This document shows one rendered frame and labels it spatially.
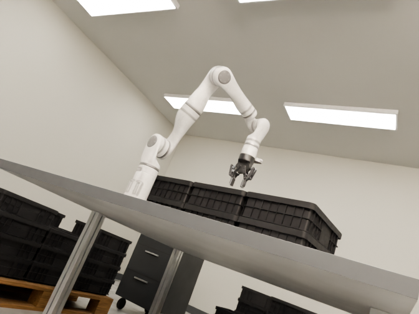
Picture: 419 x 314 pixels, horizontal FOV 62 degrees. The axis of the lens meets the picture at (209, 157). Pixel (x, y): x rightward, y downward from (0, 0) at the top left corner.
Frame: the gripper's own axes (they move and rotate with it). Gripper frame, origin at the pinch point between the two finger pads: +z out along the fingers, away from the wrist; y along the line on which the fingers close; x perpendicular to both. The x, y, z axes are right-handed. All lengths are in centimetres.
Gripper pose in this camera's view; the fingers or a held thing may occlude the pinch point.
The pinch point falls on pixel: (237, 184)
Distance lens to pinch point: 161.3
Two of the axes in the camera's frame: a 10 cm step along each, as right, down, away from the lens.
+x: 5.4, 4.6, 7.0
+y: 7.6, 1.0, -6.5
